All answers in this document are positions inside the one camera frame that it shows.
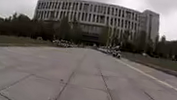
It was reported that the row of parked scooters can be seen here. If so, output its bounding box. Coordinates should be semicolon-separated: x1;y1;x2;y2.
51;38;79;50
95;43;123;60

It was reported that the grey paved slab plaza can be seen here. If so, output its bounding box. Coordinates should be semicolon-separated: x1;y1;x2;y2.
0;35;177;100

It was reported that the large grey multi-storey building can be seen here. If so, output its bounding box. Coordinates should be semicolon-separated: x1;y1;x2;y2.
30;0;163;56

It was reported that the row of trees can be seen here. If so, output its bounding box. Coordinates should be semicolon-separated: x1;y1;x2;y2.
0;6;177;62

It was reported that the grass strip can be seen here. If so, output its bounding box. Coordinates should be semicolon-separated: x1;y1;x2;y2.
0;33;61;60
118;50;177;76

